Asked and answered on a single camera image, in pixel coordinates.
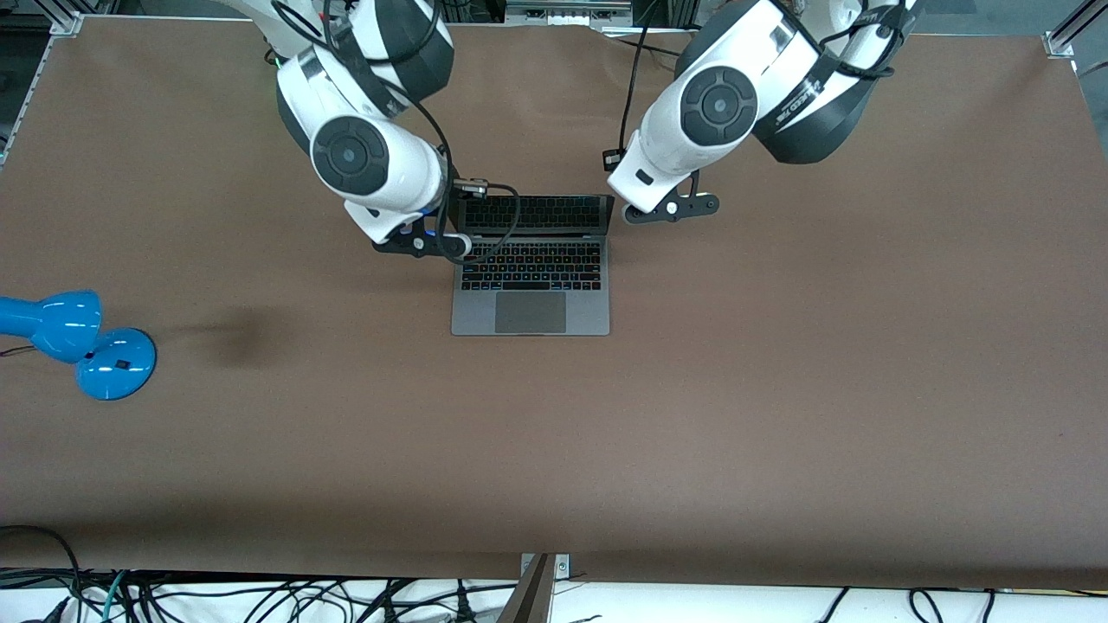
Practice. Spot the grey laptop with black keyboard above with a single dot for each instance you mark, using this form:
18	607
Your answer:
530	311

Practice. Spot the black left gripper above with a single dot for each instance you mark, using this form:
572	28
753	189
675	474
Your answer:
608	167

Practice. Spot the small metal bracket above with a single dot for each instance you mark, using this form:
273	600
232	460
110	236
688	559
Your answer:
563	567

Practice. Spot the blue desk lamp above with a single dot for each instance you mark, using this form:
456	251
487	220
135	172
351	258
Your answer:
112	368

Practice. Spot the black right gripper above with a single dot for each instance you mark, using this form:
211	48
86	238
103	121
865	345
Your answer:
453	207

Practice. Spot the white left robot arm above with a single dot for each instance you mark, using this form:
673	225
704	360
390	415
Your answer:
718	104

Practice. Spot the aluminium frame rail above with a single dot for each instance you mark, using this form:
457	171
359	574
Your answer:
1082	19
54	10

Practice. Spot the metal corner bracket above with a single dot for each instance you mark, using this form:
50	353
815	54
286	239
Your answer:
1060	45
67	24

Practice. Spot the grey power strip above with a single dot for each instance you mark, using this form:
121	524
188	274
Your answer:
567	13

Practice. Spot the dark camera post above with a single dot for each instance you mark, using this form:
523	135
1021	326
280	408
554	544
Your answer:
532	601

